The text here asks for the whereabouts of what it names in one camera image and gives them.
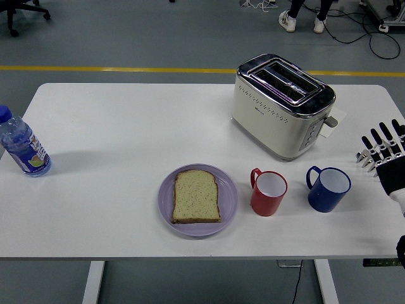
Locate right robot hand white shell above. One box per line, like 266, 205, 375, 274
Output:
361, 118, 405, 218

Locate blue cup white inside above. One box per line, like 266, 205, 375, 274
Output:
306, 165, 352, 213

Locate red cup white inside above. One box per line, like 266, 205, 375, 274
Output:
249, 167, 289, 218

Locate bread slice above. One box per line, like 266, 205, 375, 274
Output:
171, 169, 222, 225

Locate metal toast rack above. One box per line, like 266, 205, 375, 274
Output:
356, 141, 396, 178

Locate white paper card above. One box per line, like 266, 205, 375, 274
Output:
319, 106, 347, 139

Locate white table leg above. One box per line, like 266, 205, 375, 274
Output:
81, 261, 106, 304
313, 259, 339, 304

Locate cream and chrome toaster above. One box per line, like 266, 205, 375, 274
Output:
230, 53, 339, 162

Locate grey table control box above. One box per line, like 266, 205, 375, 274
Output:
277, 259, 304, 269

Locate purple plate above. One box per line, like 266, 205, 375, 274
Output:
158, 163, 240, 238

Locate person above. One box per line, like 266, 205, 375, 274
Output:
278, 0, 335, 34

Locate water bottle blue cap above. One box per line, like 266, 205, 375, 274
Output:
0, 105, 53, 177

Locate black office chair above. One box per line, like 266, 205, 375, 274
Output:
0, 0, 51, 38

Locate black floor cable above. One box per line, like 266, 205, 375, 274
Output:
299, 0, 402, 60

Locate black cable under table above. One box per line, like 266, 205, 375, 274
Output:
290, 259, 304, 304

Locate metal equipment frame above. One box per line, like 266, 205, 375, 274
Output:
359, 0, 405, 32

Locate white floor cables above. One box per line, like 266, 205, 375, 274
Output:
239, 0, 278, 13

